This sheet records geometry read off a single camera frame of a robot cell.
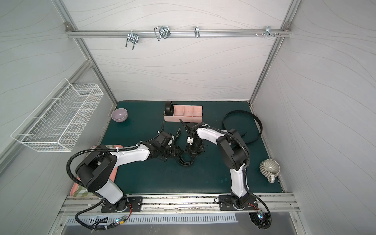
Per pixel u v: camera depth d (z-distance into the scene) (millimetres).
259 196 766
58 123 686
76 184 467
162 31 767
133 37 789
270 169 851
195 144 794
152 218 703
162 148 747
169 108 1013
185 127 811
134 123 1102
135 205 735
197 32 783
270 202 762
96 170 451
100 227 687
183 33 783
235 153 512
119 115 1076
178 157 861
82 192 755
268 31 764
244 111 1143
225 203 735
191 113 1148
